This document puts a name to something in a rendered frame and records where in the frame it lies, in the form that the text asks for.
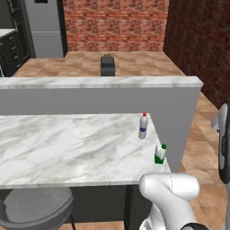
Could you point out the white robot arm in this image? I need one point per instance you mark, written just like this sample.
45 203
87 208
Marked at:
167 191

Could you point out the grey counter island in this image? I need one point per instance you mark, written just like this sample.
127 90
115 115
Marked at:
99 99

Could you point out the white bottle with red cap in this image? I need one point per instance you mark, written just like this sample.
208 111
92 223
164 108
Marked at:
143 127

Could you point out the green and white carton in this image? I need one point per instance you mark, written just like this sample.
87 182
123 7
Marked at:
160 155

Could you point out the grey fridge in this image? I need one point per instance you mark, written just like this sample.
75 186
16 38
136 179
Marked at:
45 27

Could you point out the grey round stool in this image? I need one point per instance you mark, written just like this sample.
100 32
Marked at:
33 206

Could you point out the black cupboard run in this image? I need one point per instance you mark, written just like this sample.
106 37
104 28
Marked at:
12 45

